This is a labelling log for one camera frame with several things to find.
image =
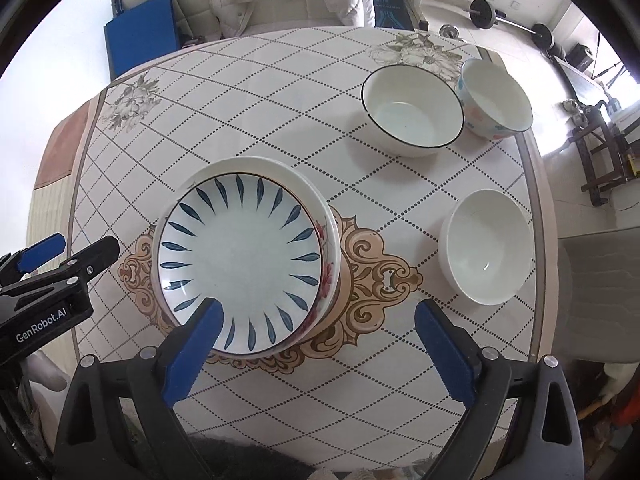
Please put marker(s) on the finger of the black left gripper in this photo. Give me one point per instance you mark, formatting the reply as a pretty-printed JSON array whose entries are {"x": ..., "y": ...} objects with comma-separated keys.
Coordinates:
[{"x": 90, "y": 261}]

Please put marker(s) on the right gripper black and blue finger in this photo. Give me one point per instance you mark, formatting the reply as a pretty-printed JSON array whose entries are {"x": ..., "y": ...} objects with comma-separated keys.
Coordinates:
[
  {"x": 543, "y": 440},
  {"x": 93, "y": 440}
]

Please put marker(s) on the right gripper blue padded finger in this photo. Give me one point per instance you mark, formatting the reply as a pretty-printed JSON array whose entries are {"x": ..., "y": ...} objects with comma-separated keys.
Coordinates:
[{"x": 30, "y": 259}]

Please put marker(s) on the blue leaf pattern plate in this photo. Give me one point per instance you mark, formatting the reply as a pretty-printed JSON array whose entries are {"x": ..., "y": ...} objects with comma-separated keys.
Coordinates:
[{"x": 219, "y": 242}]

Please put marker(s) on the white plate grey floral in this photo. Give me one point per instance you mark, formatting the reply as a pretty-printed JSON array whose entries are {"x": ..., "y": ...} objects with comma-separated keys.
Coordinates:
[{"x": 272, "y": 169}]

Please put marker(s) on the white plate pink roses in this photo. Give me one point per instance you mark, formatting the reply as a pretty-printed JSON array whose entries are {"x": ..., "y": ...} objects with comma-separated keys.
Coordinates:
[{"x": 315, "y": 258}]

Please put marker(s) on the white gloved hand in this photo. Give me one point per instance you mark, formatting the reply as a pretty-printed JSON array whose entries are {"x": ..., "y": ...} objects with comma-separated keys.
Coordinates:
[{"x": 41, "y": 370}]

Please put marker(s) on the plain white bowl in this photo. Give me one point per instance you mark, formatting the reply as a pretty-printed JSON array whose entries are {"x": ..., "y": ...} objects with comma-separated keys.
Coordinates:
[{"x": 486, "y": 248}]

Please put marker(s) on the floral patterned tablecloth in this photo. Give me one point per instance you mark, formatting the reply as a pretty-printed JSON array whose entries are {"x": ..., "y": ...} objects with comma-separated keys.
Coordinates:
[{"x": 330, "y": 369}]

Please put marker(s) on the dark wooden stool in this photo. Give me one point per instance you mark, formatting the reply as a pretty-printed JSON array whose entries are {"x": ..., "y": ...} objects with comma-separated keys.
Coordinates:
[{"x": 609, "y": 155}]

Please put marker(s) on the cream sofa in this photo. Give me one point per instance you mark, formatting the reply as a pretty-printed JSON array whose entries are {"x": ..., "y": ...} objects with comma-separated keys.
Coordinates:
[{"x": 196, "y": 19}]

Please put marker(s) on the white bowl coloured pattern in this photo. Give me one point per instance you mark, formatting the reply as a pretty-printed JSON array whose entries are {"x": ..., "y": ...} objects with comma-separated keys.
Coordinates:
[{"x": 494, "y": 105}]

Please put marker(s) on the white bowl black rim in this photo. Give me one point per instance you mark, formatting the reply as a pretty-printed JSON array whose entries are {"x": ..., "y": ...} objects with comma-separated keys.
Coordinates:
[{"x": 412, "y": 112}]

